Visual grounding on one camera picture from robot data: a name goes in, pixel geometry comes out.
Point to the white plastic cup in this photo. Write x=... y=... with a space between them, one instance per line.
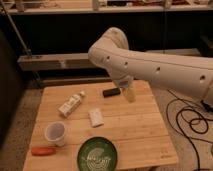
x=55 y=133

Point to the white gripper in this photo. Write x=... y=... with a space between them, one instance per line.
x=128 y=92

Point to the black rectangular object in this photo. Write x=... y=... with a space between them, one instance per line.
x=111 y=92

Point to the wooden table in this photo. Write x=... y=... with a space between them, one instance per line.
x=136 y=129

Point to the green patterned plate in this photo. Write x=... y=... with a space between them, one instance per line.
x=97 y=154

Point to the white rectangular packet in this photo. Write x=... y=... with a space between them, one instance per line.
x=96 y=117

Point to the wooden shelf rack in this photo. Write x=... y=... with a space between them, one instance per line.
x=60 y=38

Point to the metal diagonal pole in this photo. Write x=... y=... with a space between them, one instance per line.
x=25 y=48

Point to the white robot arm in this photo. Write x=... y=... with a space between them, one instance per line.
x=189 y=75

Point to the orange carrot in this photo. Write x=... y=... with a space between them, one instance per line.
x=42 y=151

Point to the white small bottle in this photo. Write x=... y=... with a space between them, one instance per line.
x=69 y=106

